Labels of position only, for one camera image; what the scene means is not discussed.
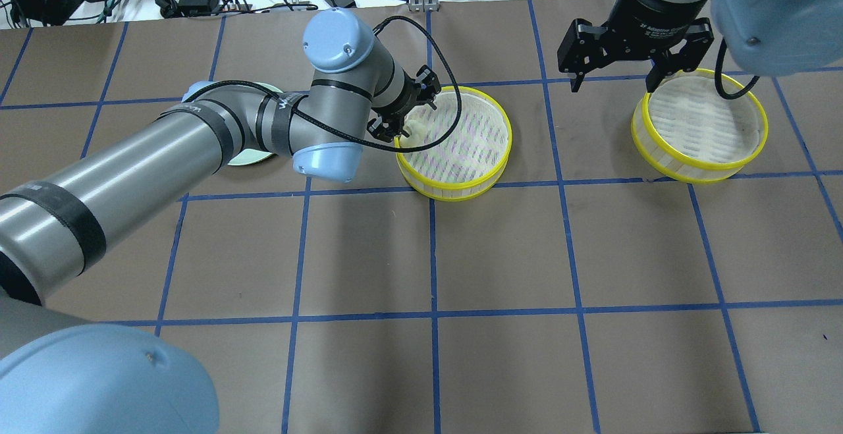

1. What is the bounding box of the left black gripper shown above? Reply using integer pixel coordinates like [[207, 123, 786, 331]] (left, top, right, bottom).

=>
[[367, 65, 442, 143]]

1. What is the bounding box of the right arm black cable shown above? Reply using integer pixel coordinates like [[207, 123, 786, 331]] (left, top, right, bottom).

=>
[[714, 39, 759, 100]]

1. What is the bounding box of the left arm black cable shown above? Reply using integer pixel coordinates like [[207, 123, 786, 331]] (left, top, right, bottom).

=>
[[158, 15, 463, 153]]

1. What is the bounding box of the side yellow bamboo steamer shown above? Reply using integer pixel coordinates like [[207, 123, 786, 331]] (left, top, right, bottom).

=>
[[630, 68, 770, 184]]

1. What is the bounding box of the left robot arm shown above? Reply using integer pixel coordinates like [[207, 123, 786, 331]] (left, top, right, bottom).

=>
[[1, 9, 441, 433]]

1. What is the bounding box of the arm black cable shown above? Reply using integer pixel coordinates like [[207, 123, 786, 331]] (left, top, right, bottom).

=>
[[714, 39, 759, 100], [158, 15, 463, 153]]

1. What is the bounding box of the centre yellow bamboo steamer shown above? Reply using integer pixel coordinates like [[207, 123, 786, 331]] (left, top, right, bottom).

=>
[[396, 86, 514, 201]]

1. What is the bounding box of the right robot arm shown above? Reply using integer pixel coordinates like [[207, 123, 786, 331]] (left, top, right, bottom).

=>
[[557, 0, 842, 99]]

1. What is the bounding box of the light green plate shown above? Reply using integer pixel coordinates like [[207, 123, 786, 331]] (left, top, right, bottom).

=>
[[228, 86, 273, 167]]

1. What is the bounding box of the white steamed bun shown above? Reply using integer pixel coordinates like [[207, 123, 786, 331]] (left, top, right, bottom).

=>
[[398, 118, 429, 147]]

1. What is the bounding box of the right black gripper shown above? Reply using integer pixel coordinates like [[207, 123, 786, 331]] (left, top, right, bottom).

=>
[[557, 0, 714, 93]]

